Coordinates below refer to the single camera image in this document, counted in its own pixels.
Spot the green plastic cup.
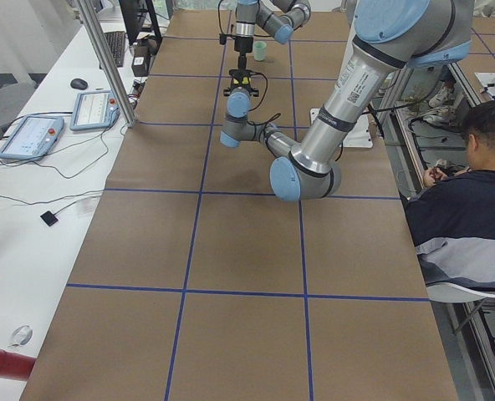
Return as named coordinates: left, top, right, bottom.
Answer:
left=253, top=41, right=267, bottom=62

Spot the black box with label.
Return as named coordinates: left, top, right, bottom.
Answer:
left=131, top=44, right=151, bottom=77

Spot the black computer monitor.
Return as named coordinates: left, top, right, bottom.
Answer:
left=119, top=0, right=162, bottom=45

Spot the black keyboard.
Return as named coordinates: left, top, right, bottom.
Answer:
left=104, top=31, right=126, bottom=68

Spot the far teach pendant tablet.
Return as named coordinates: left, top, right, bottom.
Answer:
left=69, top=90, right=120, bottom=131

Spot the teach pendant tablet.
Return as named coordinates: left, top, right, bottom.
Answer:
left=0, top=115, right=64, bottom=161
left=69, top=90, right=120, bottom=131

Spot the black computer mouse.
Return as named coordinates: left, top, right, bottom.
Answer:
left=69, top=78, right=89, bottom=90

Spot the near teach pendant tablet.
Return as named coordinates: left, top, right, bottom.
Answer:
left=0, top=115, right=64, bottom=161

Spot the small black square device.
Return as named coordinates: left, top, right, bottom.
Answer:
left=40, top=211, right=59, bottom=226

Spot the seated person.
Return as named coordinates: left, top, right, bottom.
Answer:
left=404, top=101, right=495, bottom=291

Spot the white chair seat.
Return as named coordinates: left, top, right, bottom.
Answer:
left=426, top=282, right=495, bottom=303

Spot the red cylinder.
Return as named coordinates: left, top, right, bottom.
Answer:
left=0, top=349, right=36, bottom=381

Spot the white pedestal column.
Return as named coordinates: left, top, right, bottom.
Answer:
left=309, top=0, right=375, bottom=150

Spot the aluminium frame post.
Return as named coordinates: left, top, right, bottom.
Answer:
left=76, top=0, right=136, bottom=128

